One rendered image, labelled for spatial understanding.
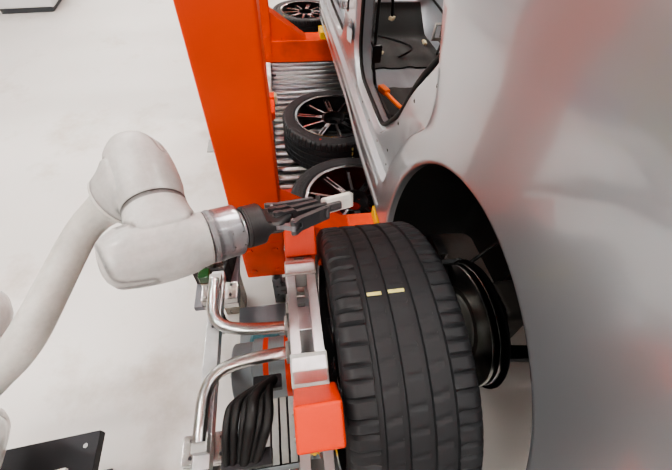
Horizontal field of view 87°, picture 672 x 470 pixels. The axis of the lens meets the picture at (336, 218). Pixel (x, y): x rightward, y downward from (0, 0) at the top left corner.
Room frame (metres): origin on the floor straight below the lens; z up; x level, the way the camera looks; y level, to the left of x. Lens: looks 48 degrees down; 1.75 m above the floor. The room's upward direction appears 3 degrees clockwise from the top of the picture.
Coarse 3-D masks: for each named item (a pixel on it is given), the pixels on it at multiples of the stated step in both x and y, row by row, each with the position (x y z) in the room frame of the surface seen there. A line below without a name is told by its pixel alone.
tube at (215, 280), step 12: (216, 276) 0.46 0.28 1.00; (216, 288) 0.42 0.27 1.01; (216, 300) 0.39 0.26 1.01; (216, 312) 0.36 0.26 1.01; (216, 324) 0.33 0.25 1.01; (228, 324) 0.33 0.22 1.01; (240, 324) 0.34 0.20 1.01; (252, 324) 0.34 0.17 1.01; (264, 324) 0.34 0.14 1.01; (276, 324) 0.34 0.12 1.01; (288, 324) 0.33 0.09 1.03
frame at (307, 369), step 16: (304, 256) 0.49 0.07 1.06; (288, 272) 0.41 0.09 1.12; (304, 272) 0.41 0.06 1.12; (288, 288) 0.37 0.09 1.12; (304, 288) 0.55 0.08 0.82; (288, 304) 0.33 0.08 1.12; (304, 304) 0.54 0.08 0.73; (320, 320) 0.30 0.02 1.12; (320, 336) 0.27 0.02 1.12; (304, 352) 0.25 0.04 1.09; (320, 352) 0.24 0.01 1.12; (304, 368) 0.21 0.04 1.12; (320, 368) 0.22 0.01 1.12; (304, 384) 0.19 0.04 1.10; (320, 384) 0.19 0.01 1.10; (304, 464) 0.09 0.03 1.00; (320, 464) 0.10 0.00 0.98
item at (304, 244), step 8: (288, 232) 0.52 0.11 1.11; (304, 232) 0.53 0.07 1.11; (312, 232) 0.53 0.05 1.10; (288, 240) 0.51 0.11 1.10; (296, 240) 0.51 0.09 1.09; (304, 240) 0.51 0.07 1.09; (312, 240) 0.52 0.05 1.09; (288, 248) 0.50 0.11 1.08; (296, 248) 0.50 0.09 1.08; (304, 248) 0.50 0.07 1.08; (312, 248) 0.50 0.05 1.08; (288, 256) 0.48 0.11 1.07; (296, 256) 0.49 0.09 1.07
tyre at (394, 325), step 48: (336, 240) 0.48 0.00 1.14; (384, 240) 0.48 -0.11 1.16; (336, 288) 0.34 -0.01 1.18; (384, 288) 0.35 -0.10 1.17; (432, 288) 0.35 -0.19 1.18; (336, 336) 0.27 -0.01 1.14; (384, 336) 0.26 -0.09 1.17; (432, 336) 0.27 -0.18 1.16; (384, 384) 0.19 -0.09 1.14; (432, 384) 0.19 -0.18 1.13; (384, 432) 0.13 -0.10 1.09; (432, 432) 0.14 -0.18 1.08; (480, 432) 0.14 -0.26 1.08
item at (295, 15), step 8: (288, 0) 4.20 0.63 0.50; (296, 0) 4.21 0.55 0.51; (304, 0) 4.22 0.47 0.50; (312, 0) 4.24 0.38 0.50; (280, 8) 3.94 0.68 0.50; (288, 8) 4.02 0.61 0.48; (296, 8) 4.17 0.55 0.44; (304, 8) 4.20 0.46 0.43; (312, 8) 4.20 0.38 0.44; (288, 16) 3.73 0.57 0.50; (296, 16) 3.85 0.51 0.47; (304, 16) 3.86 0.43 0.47; (312, 16) 3.84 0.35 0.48; (296, 24) 3.64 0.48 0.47; (304, 24) 3.64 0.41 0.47; (312, 24) 3.65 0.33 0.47; (320, 24) 3.69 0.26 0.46
